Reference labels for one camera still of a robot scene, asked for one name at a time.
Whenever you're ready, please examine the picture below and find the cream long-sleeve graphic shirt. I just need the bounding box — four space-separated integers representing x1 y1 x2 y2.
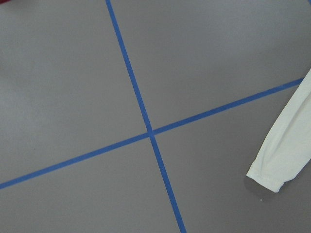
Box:
246 73 311 193

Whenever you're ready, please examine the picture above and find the red bottle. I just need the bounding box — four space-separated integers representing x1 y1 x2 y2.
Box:
0 0 17 10

